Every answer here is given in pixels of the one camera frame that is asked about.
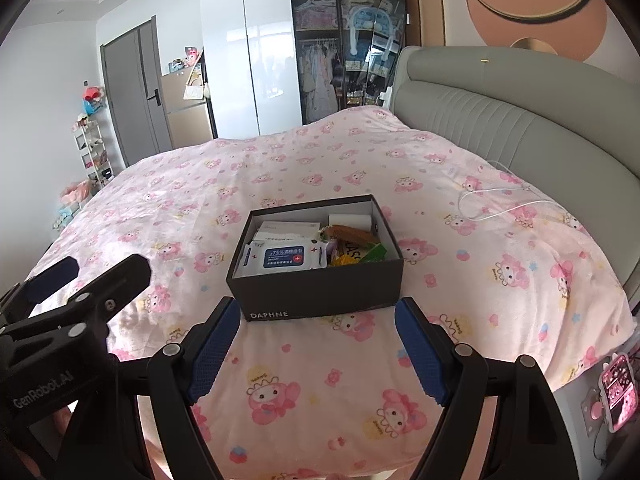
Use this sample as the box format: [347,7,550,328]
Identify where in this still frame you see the white wet wipes pack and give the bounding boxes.
[234,237,328,278]

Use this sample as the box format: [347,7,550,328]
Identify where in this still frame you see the black shoe box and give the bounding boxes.
[227,194,404,322]

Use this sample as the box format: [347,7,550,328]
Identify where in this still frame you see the green yellow snack bag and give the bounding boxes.
[330,242,387,266]

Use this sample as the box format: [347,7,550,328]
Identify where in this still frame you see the pink phone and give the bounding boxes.
[599,353,639,434]

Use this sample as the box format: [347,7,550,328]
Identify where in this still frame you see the white toy shelf rack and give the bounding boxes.
[73,114,114,190]

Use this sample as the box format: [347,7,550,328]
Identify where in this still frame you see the brown cardboard boxes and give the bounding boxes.
[160,68,214,148]

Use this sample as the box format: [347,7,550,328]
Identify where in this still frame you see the grey door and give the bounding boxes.
[100,18,172,167]

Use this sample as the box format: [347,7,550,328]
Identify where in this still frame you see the grey padded headboard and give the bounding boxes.
[390,47,639,306]

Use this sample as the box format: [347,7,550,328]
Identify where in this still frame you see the white wardrobe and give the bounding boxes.
[200,0,303,140]

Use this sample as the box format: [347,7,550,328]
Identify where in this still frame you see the black glass display cabinet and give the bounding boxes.
[291,0,381,125]

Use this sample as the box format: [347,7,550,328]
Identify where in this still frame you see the white charging cable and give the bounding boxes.
[456,159,576,224]

